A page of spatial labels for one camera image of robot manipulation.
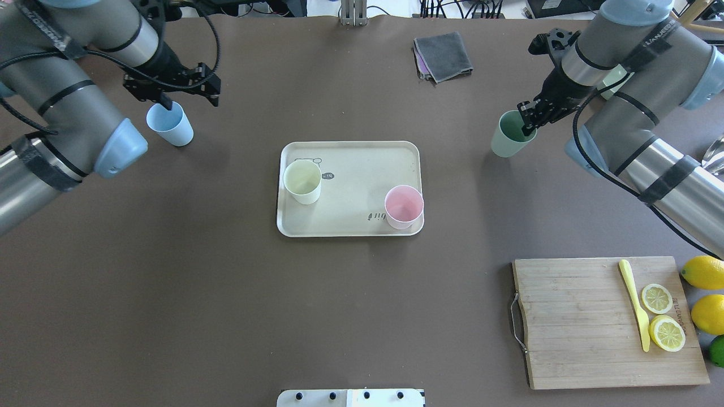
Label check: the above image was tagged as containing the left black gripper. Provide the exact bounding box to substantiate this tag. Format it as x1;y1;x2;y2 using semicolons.
123;1;221;111

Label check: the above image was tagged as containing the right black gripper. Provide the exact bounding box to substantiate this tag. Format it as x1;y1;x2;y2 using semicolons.
517;28;594;137

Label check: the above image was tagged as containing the green cup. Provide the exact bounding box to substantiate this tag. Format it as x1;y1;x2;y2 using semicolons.
490;110;537;158

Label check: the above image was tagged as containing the blue cup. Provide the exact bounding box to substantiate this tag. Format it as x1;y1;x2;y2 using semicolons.
146;101;194;147

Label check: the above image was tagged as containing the cream white cup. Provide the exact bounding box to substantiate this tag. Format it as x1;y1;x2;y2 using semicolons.
282;159;322;205

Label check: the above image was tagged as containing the pink cup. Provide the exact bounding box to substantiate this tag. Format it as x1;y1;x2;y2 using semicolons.
383;185;424;230

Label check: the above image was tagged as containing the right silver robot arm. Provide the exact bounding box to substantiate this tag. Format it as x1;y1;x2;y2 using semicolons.
518;1;723;258

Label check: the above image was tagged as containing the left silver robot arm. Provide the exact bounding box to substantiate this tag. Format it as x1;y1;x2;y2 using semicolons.
2;1;221;233

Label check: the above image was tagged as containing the cream rabbit tray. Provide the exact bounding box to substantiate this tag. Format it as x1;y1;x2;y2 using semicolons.
276;141;424;238

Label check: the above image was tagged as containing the green bowl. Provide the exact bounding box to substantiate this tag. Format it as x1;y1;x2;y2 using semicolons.
597;64;628;100

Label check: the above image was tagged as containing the grey folded cloth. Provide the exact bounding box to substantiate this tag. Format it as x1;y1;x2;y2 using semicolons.
413;31;473;84

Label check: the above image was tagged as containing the yellow plastic knife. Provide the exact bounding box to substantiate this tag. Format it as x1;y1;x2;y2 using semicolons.
618;258;651;352

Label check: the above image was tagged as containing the wooden cup stand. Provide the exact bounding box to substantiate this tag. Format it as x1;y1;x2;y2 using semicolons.
671;0;723;34

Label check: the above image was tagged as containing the wooden cutting board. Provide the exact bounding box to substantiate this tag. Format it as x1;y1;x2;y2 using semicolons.
512;257;709;391

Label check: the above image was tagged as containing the lemon slice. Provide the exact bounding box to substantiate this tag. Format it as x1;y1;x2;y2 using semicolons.
641;283;673;315
649;315;686;352

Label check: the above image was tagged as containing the whole yellow lemon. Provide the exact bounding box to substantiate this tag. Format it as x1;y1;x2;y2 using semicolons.
691;294;723;336
680;256;723;291

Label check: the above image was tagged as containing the green lime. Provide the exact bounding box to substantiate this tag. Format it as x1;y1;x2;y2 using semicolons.
708;335;724;368

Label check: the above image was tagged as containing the aluminium frame post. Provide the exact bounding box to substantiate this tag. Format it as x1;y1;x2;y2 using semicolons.
339;0;369;26

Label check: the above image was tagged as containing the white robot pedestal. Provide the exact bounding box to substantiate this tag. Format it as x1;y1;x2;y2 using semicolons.
276;387;426;406

